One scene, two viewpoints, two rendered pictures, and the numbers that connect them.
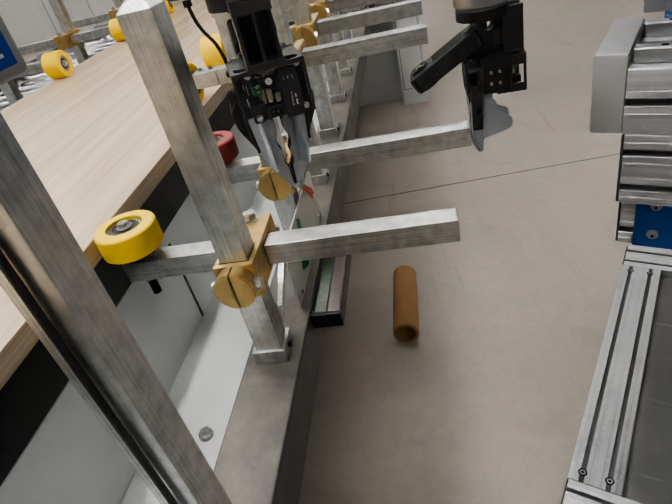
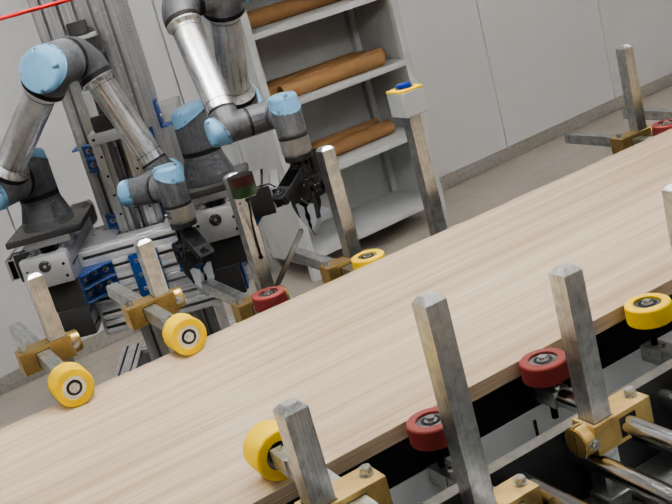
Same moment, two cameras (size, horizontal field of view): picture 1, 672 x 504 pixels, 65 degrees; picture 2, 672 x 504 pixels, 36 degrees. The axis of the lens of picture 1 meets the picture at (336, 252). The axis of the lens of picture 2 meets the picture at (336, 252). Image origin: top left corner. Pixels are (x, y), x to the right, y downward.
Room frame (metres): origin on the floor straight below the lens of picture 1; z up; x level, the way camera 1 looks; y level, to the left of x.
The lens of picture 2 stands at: (2.11, 1.99, 1.65)
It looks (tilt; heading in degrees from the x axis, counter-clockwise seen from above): 17 degrees down; 231
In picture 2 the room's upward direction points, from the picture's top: 15 degrees counter-clockwise
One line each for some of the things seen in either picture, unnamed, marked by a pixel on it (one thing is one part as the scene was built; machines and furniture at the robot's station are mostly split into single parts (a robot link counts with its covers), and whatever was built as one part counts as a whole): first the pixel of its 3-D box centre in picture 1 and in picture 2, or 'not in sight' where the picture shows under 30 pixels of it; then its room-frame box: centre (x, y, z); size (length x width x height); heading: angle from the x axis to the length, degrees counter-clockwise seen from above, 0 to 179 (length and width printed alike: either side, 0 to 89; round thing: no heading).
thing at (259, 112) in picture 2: not in sight; (269, 115); (0.53, -0.08, 1.24); 0.11 x 0.11 x 0.08; 67
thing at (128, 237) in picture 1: (140, 258); (372, 275); (0.62, 0.25, 0.85); 0.08 x 0.08 x 0.11
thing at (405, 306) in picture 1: (405, 301); not in sight; (1.34, -0.18, 0.04); 0.30 x 0.08 x 0.08; 166
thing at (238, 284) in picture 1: (247, 259); (348, 266); (0.56, 0.11, 0.84); 0.13 x 0.06 x 0.05; 166
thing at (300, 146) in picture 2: not in sight; (294, 146); (0.55, 0.02, 1.16); 0.08 x 0.08 x 0.05
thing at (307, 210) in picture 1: (305, 231); not in sight; (0.75, 0.04, 0.75); 0.26 x 0.01 x 0.10; 166
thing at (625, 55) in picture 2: not in sight; (637, 125); (-0.43, 0.35, 0.88); 0.03 x 0.03 x 0.48; 76
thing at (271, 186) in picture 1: (279, 168); (262, 304); (0.81, 0.05, 0.85); 0.13 x 0.06 x 0.05; 166
